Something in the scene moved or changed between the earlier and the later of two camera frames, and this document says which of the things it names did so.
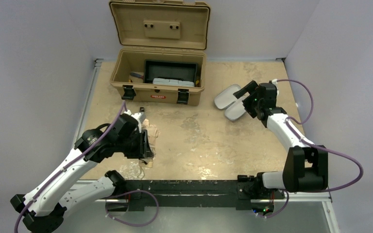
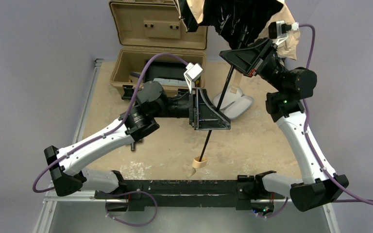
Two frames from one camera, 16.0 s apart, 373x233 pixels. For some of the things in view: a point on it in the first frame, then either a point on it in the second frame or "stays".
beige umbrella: x=152 y=132 -> x=233 y=24
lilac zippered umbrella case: x=234 y=107 stays
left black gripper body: x=146 y=143 -> x=193 y=109
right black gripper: x=249 y=101 -> x=261 y=57
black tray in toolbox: x=155 y=69 stays
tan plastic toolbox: x=159 y=30 stays
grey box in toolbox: x=166 y=81 stays
